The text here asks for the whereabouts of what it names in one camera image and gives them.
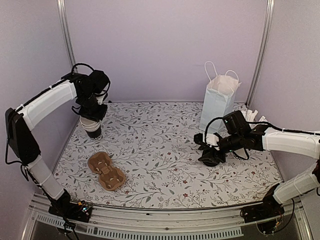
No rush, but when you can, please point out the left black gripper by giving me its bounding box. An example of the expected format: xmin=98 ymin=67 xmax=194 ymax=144
xmin=79 ymin=90 xmax=108 ymax=122

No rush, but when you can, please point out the white paper bag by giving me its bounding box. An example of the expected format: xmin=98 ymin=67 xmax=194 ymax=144
xmin=199 ymin=61 xmax=241 ymax=131

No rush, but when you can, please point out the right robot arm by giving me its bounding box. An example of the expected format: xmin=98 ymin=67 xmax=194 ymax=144
xmin=193 ymin=110 xmax=320 ymax=218

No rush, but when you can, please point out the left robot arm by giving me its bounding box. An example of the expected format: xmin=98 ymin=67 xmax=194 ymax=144
xmin=5 ymin=70 xmax=111 ymax=217

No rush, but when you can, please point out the stack of black lids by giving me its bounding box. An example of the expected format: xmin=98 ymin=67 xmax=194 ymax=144
xmin=202 ymin=150 xmax=221 ymax=167

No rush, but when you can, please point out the stack of black cups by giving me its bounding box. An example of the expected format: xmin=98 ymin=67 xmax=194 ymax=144
xmin=79 ymin=116 xmax=102 ymax=139

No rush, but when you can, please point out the white cup holding straws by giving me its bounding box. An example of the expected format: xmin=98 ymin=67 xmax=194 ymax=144
xmin=233 ymin=148 xmax=250 ymax=160

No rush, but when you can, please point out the brown cardboard cup carrier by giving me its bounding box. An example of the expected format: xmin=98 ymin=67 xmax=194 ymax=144
xmin=87 ymin=151 xmax=126 ymax=191

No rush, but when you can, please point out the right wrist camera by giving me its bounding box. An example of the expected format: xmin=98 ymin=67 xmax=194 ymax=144
xmin=193 ymin=133 xmax=222 ymax=150

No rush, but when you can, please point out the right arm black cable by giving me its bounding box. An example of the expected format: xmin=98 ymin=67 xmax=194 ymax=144
xmin=204 ymin=116 xmax=228 ymax=148

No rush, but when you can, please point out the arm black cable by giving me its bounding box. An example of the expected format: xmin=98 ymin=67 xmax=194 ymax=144
xmin=204 ymin=116 xmax=228 ymax=148
xmin=71 ymin=62 xmax=97 ymax=75

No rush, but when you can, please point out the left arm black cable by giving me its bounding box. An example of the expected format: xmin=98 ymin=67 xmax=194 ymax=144
xmin=71 ymin=62 xmax=97 ymax=75

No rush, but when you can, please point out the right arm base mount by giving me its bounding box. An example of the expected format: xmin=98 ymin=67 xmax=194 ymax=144
xmin=240 ymin=203 xmax=285 ymax=235

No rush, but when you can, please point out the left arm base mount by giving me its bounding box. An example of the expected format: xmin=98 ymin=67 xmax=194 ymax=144
xmin=48 ymin=198 xmax=92 ymax=223

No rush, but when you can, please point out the left aluminium frame post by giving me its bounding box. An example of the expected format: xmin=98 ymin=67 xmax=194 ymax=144
xmin=56 ymin=0 xmax=76 ymax=68

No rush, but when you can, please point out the aluminium frame post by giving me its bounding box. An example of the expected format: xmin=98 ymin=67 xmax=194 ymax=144
xmin=56 ymin=0 xmax=76 ymax=68
xmin=245 ymin=0 xmax=275 ymax=107

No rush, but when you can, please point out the front aluminium rail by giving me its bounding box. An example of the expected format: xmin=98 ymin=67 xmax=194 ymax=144
xmin=22 ymin=194 xmax=315 ymax=240

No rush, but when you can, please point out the right aluminium frame post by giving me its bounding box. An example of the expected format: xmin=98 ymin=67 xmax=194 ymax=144
xmin=245 ymin=0 xmax=275 ymax=107

